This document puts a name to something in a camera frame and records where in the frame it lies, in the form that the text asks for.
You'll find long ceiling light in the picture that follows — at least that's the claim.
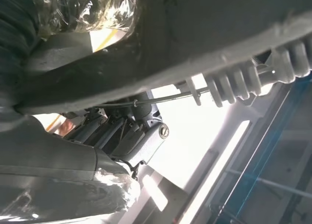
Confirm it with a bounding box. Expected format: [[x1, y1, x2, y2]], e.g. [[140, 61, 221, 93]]
[[179, 120, 251, 224], [142, 174, 169, 212]]

